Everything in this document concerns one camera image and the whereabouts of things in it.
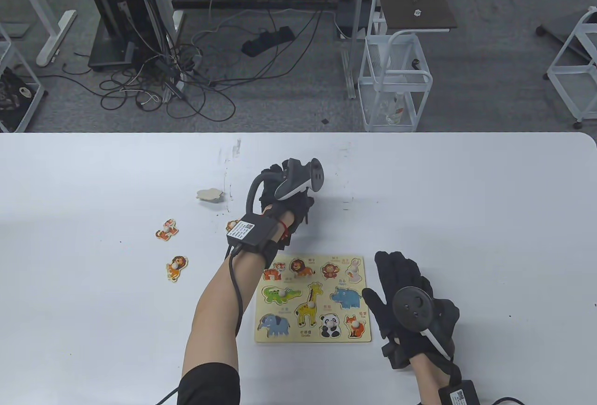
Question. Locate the white metal trolley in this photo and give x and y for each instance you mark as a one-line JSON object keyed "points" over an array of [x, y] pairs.
{"points": [[41, 92], [373, 82], [590, 14]]}

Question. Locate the dark patterned bag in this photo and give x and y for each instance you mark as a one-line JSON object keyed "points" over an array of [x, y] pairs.
{"points": [[11, 102]]}

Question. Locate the black forearm box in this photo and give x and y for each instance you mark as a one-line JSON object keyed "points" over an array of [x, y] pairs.
{"points": [[249, 232], [459, 393]]}

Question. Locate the black chair leg with caster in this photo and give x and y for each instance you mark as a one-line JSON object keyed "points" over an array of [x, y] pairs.
{"points": [[541, 30]]}

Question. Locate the tiger puzzle piece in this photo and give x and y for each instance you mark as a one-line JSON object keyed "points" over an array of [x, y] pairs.
{"points": [[166, 230]]}

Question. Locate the wooden animal puzzle frame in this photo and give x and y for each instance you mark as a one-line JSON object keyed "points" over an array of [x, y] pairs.
{"points": [[326, 302]]}

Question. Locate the person's right hand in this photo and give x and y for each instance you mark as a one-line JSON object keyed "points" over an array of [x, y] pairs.
{"points": [[396, 274]]}

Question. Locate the lion puzzle piece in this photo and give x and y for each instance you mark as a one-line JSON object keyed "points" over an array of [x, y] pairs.
{"points": [[176, 269]]}

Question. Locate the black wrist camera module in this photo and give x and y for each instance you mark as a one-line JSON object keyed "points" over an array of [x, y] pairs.
{"points": [[284, 239], [396, 356]]}

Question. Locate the person's left hand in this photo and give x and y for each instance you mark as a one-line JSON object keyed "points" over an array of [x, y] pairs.
{"points": [[298, 209]]}

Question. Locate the white power strip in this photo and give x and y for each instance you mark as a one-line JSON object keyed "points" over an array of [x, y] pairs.
{"points": [[173, 89]]}

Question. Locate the monkey puzzle piece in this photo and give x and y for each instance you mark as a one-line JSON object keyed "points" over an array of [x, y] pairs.
{"points": [[230, 225]]}

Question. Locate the clear spray bottle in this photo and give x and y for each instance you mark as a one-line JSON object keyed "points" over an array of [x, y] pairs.
{"points": [[396, 109]]}

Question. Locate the black power strip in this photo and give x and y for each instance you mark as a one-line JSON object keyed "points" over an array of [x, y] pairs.
{"points": [[266, 41]]}

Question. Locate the person's right forearm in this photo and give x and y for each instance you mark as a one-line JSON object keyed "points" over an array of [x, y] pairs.
{"points": [[426, 381]]}

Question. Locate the plain wooden puzzle piece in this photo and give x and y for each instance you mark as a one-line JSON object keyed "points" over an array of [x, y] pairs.
{"points": [[209, 195]]}

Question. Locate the rabbit puzzle piece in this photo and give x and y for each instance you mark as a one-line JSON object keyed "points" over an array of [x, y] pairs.
{"points": [[354, 271]]}

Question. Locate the black grey hand controller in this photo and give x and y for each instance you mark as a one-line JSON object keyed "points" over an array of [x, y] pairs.
{"points": [[294, 179], [410, 307]]}

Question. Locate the green crocodile puzzle piece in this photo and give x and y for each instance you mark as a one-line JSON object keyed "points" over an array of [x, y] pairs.
{"points": [[280, 295]]}

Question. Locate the giraffe puzzle piece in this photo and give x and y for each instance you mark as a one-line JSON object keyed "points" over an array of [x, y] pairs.
{"points": [[308, 307]]}

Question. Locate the fox puzzle piece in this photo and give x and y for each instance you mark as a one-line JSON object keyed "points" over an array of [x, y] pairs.
{"points": [[357, 326]]}

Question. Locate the panda puzzle piece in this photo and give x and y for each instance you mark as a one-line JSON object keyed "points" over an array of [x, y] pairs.
{"points": [[330, 326]]}

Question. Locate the black sleeve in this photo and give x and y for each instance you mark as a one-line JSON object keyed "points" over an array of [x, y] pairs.
{"points": [[210, 384]]}

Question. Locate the person's left forearm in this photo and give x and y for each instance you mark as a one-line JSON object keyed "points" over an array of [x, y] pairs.
{"points": [[219, 312]]}

